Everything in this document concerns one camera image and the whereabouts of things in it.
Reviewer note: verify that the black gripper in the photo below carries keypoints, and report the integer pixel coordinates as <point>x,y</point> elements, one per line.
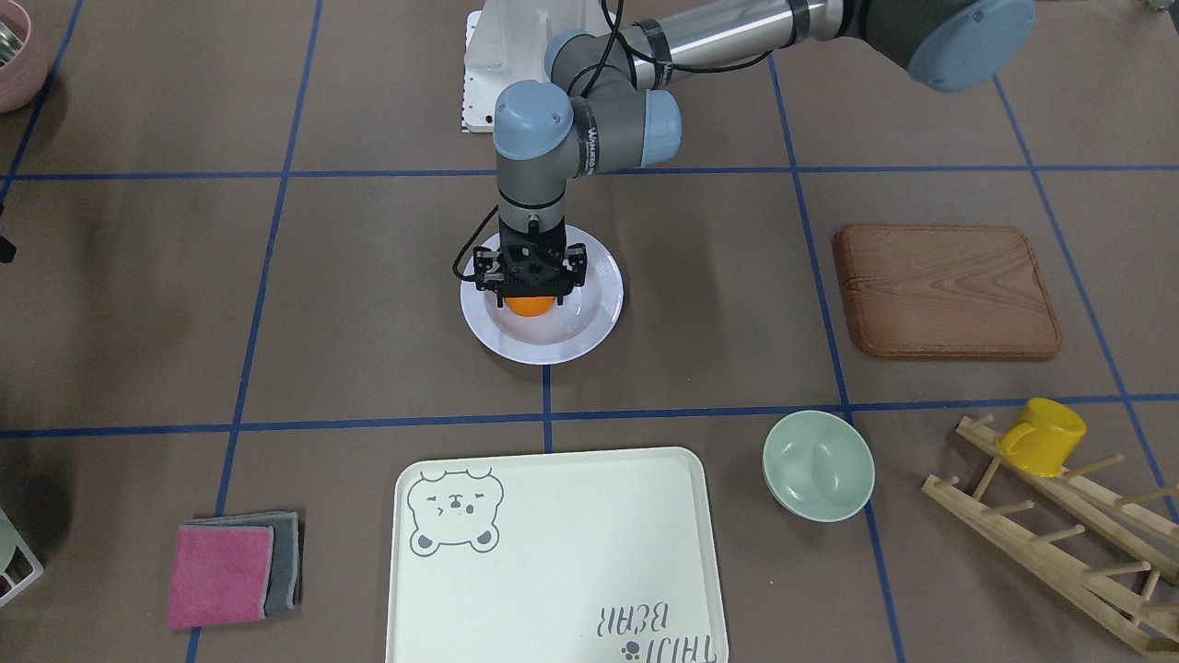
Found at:
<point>485,269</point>

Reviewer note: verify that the orange fruit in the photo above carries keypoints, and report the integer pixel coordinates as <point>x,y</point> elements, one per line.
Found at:
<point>529,307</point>

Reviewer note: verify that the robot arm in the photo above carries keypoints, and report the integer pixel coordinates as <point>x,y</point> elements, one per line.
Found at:
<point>600,102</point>

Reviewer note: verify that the cream bear tray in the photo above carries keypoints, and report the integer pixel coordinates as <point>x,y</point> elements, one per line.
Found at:
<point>597,556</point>

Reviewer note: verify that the white round plate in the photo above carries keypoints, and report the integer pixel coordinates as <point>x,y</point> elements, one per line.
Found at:
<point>564,332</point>

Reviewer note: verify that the green bowl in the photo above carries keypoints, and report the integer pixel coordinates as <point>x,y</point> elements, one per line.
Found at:
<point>818,467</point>

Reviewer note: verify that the grey cloth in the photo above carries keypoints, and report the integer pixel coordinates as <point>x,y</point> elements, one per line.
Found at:
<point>285,560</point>

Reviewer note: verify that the pink cloth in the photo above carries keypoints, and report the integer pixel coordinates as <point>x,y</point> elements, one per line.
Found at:
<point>220,575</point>

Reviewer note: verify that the wooden cutting board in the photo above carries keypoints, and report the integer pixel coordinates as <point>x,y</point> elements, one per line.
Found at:
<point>942,292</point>

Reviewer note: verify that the yellow mug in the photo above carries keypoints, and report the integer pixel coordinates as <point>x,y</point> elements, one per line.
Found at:
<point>1043,436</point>

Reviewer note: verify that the pink bowl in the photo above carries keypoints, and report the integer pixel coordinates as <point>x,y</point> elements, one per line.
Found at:
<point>23,79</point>

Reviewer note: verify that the metal spoon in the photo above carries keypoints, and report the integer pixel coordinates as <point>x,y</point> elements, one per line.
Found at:
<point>11,44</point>

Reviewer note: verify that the wooden mug rack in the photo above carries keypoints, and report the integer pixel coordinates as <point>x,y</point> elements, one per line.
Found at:
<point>1108,562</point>

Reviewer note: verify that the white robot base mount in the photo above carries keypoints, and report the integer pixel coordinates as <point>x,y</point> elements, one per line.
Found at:
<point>506,41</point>

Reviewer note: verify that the white wire cup rack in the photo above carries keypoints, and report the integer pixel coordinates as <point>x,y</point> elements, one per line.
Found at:
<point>20,567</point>

